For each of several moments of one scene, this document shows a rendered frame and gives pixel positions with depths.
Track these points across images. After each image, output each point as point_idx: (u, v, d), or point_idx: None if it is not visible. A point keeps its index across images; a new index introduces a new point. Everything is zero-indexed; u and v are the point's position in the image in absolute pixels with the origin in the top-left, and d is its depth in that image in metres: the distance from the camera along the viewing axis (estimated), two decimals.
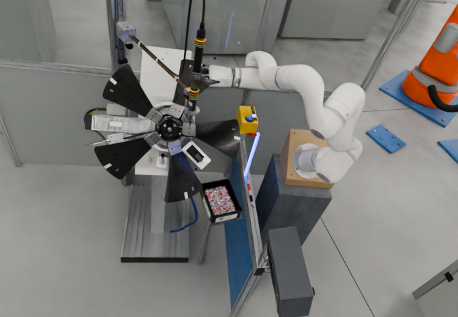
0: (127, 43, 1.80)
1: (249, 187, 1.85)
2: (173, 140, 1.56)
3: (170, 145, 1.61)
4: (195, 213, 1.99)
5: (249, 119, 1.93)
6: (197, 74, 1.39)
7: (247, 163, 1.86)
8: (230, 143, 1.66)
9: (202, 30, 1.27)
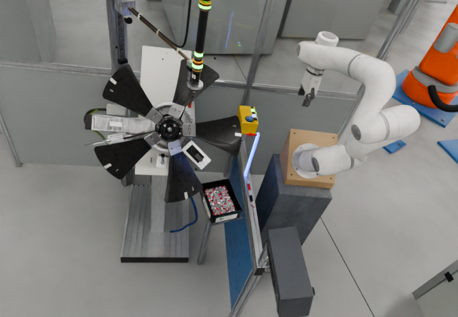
0: (126, 18, 1.70)
1: (249, 187, 1.85)
2: (173, 140, 1.56)
3: (170, 145, 1.61)
4: (195, 213, 1.99)
5: (249, 119, 1.93)
6: (304, 102, 1.52)
7: (247, 163, 1.86)
8: (232, 140, 1.64)
9: None
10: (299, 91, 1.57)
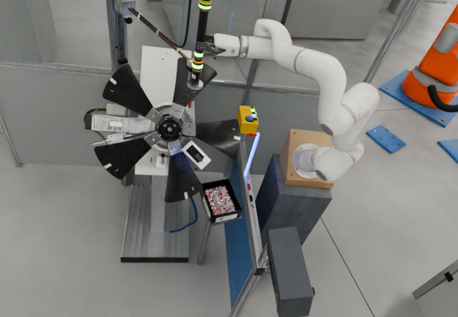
0: (126, 18, 1.70)
1: (249, 187, 1.85)
2: (160, 136, 1.55)
3: (153, 134, 1.59)
4: (195, 213, 1.99)
5: (249, 119, 1.93)
6: (202, 43, 1.29)
7: (247, 163, 1.86)
8: (178, 191, 1.62)
9: None
10: None
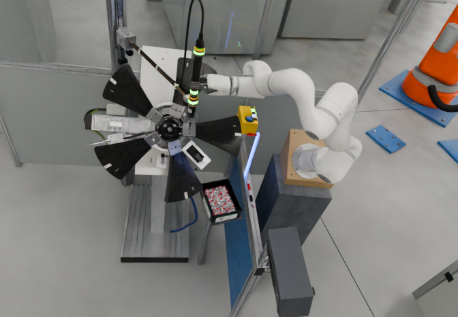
0: (127, 50, 1.83)
1: (249, 187, 1.85)
2: (160, 136, 1.55)
3: (153, 134, 1.59)
4: (195, 213, 1.99)
5: (249, 119, 1.93)
6: (195, 83, 1.42)
7: (247, 163, 1.86)
8: (178, 191, 1.62)
9: (200, 40, 1.30)
10: None
